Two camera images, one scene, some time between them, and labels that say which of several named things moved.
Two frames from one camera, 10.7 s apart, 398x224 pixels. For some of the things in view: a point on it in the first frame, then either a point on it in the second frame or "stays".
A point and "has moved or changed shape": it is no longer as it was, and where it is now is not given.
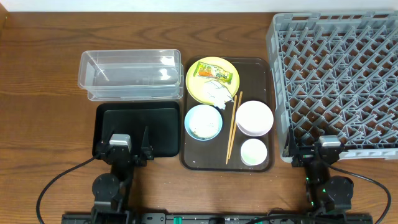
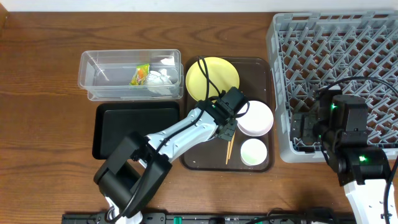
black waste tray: x=162 y=119 stays
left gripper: x=123 y=155 -> x=228 y=130
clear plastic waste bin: x=131 y=74 stays
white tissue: x=216 y=93 has moved or changed shape
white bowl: x=254 y=118 stays
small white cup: x=254 y=152 stays
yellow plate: x=211 y=69 stays
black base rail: x=217 y=218 stays
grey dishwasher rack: x=336 y=73 stays
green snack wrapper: x=210 y=71 -> x=140 y=74
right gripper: x=315 y=158 -> x=298 y=125
